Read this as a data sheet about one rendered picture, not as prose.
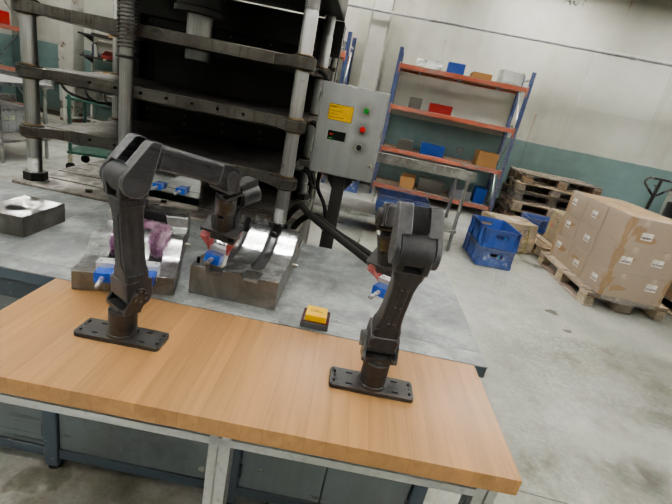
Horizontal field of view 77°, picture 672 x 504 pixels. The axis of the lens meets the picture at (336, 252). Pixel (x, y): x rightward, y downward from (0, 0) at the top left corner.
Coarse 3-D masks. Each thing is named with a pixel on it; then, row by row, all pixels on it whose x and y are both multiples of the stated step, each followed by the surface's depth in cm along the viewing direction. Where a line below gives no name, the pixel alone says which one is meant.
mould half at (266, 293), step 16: (256, 224) 153; (256, 240) 146; (288, 240) 148; (240, 256) 136; (256, 256) 139; (272, 256) 141; (288, 256) 143; (192, 272) 123; (224, 272) 122; (240, 272) 124; (272, 272) 128; (288, 272) 143; (192, 288) 125; (208, 288) 124; (224, 288) 124; (240, 288) 124; (256, 288) 123; (272, 288) 123; (256, 304) 125; (272, 304) 125
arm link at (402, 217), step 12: (384, 204) 106; (408, 204) 82; (384, 216) 103; (396, 216) 83; (408, 216) 82; (420, 216) 85; (432, 216) 82; (396, 228) 81; (408, 228) 81; (420, 228) 86; (432, 228) 81; (396, 240) 80; (396, 252) 79
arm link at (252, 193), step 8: (232, 176) 105; (248, 176) 116; (232, 184) 105; (240, 184) 110; (248, 184) 113; (256, 184) 115; (224, 192) 107; (232, 192) 106; (248, 192) 113; (256, 192) 115; (248, 200) 113; (256, 200) 116
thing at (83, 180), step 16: (48, 176) 208; (64, 176) 213; (80, 176) 218; (96, 176) 223; (64, 192) 193; (80, 192) 195; (96, 192) 199; (272, 192) 264; (208, 208) 209; (256, 208) 225; (272, 208) 231; (288, 208) 237
